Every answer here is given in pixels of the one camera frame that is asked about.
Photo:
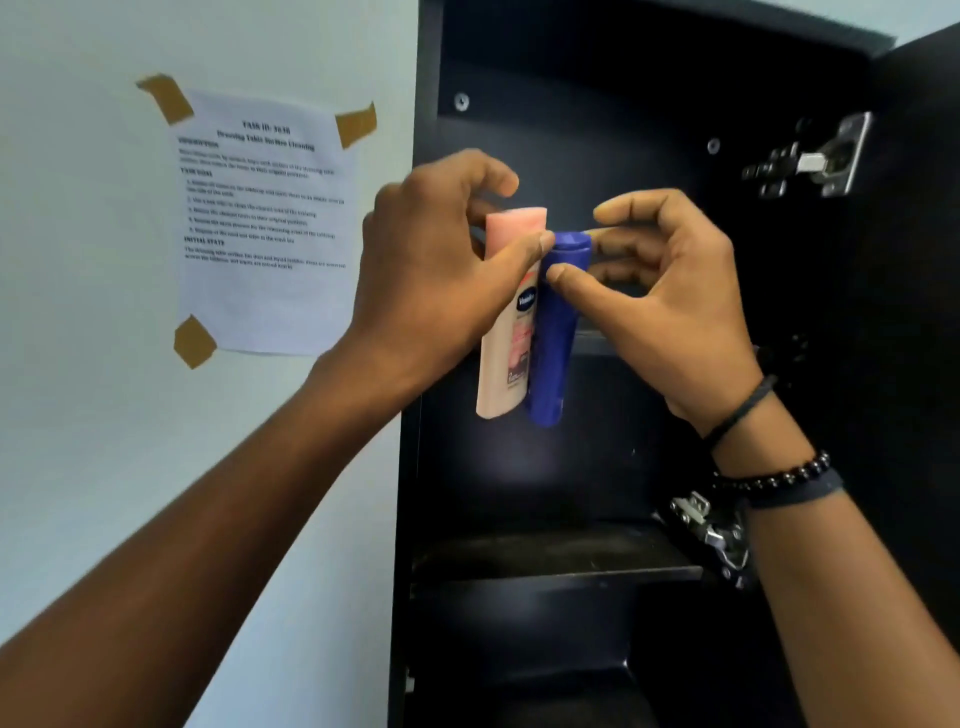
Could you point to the silver cabinet hinge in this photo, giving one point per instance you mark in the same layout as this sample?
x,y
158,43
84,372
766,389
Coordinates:
x,y
832,161

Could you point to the person's right hand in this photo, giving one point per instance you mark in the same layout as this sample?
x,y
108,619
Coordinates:
x,y
675,322

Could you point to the person's left hand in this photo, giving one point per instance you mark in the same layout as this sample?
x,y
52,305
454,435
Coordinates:
x,y
420,285

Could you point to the dark grey wristband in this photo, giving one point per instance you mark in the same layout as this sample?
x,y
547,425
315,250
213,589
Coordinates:
x,y
802,491

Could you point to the pink lotion bottle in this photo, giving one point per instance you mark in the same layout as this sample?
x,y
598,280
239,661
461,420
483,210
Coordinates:
x,y
499,375

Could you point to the person's left forearm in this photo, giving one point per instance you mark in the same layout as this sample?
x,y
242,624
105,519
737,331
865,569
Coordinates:
x,y
187,570

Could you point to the white cabinet door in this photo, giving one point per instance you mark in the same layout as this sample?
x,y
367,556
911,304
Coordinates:
x,y
75,375

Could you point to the white printed paper sheet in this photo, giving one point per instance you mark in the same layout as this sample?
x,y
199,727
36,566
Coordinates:
x,y
262,300

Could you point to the blue lotion bottle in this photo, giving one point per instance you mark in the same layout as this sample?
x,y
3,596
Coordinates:
x,y
551,360

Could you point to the black cabinet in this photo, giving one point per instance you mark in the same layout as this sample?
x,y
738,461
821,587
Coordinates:
x,y
525,487

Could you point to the person's right forearm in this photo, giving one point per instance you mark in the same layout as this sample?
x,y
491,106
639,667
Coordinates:
x,y
847,600

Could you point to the brown tape piece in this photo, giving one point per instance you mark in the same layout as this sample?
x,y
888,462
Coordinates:
x,y
356,125
195,343
166,99

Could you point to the silver metal bracket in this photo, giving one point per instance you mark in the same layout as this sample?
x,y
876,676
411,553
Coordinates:
x,y
712,536

